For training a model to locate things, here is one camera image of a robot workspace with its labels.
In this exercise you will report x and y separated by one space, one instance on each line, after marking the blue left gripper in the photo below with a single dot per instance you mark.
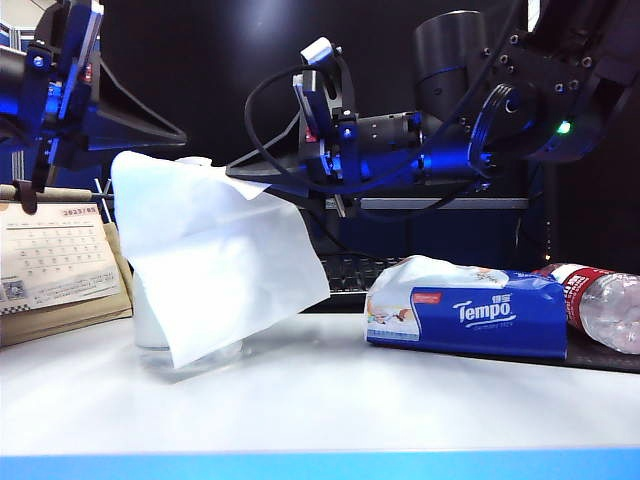
65 75

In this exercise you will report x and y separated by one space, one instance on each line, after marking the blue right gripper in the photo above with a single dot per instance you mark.
340 150

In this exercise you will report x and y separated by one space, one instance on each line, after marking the white tissue sheet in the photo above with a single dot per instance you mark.
215 260

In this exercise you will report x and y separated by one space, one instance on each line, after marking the clear alcohol pump bottle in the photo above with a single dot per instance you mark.
210 362

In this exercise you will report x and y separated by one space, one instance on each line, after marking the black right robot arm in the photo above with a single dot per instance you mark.
450 65

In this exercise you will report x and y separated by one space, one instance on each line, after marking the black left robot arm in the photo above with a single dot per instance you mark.
12 85

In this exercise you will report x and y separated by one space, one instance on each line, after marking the blue Tempo tissue pack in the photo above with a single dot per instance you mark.
490 320

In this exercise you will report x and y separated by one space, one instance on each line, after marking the clear red-label plastic bottle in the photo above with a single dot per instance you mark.
610 305

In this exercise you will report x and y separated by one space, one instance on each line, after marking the silver crossed metal clip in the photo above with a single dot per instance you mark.
106 192

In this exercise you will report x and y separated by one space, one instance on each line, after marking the wooden rod with brown loop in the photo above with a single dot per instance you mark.
65 194

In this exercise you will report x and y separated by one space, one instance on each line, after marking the black keyboard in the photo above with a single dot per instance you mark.
350 275

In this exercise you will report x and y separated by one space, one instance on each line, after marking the wide black AOC monitor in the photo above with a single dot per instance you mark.
225 50

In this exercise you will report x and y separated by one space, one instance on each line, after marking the beige desk calendar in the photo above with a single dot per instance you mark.
50 260

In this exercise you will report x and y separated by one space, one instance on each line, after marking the black mat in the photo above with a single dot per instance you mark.
600 357

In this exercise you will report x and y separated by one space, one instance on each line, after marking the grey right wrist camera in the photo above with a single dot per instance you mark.
317 50

